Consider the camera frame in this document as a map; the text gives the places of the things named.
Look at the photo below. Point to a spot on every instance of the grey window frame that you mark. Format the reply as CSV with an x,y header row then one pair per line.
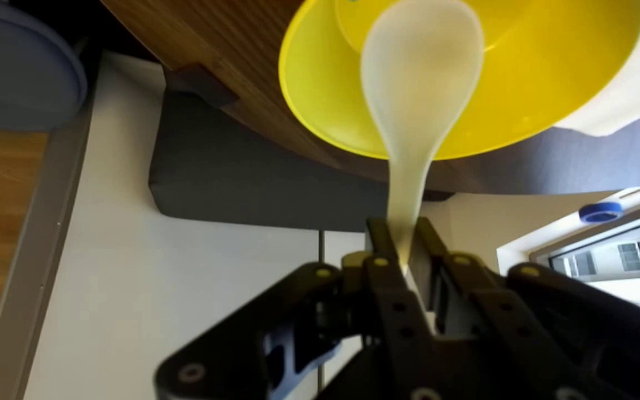
x,y
527,248

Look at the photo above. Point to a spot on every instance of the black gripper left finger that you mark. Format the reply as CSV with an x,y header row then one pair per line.
x,y
378,325

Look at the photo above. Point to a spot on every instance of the white plastic spoon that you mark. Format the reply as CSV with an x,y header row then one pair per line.
x,y
420,81

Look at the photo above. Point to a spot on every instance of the yellow plastic bowl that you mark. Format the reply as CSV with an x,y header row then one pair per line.
x,y
550,89

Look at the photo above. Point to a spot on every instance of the blue round lid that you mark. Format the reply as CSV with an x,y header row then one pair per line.
x,y
601,212

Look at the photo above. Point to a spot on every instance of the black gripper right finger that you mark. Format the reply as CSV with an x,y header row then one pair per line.
x,y
527,333

